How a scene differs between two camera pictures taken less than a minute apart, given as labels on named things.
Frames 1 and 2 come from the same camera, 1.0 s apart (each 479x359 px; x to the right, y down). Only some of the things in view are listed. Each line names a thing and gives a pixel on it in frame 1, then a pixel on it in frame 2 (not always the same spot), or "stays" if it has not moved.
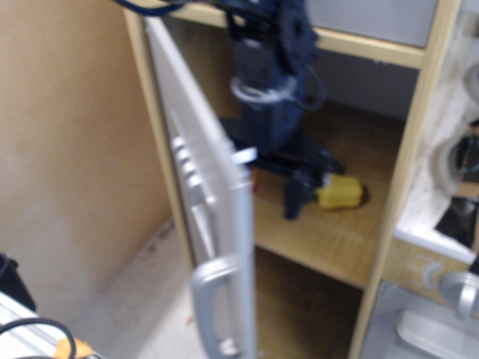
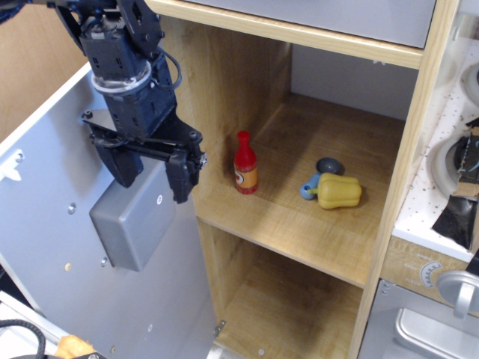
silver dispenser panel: (194, 183) → (129, 221)
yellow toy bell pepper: (340, 192) stays
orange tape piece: (63, 351) stays
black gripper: (269, 117) → (147, 123)
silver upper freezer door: (406, 22) stays
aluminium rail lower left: (31, 339) stays
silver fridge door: (213, 187) → (52, 173)
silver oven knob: (459, 289) stays
